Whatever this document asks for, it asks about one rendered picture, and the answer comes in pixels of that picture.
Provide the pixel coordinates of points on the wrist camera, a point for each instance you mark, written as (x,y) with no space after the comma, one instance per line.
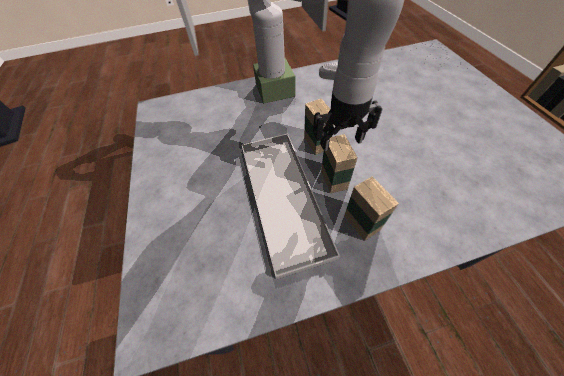
(328,72)

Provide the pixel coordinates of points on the grey stone table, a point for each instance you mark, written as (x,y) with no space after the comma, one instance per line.
(440,150)

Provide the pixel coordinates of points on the brown wooden bookshelf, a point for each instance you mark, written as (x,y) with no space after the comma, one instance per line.
(546,93)

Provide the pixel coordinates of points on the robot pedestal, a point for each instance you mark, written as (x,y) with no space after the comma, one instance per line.
(275,89)

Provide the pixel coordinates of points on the white desk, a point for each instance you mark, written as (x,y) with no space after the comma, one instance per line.
(187,18)

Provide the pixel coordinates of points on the tan coffee pack green band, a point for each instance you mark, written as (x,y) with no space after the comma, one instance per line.
(310,137)
(341,163)
(374,198)

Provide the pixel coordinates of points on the white shallow tray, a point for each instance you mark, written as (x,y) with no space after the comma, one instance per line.
(282,216)

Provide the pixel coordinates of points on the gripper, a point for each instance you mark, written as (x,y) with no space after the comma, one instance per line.
(350,112)

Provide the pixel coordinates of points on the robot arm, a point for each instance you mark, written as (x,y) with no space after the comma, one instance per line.
(365,40)

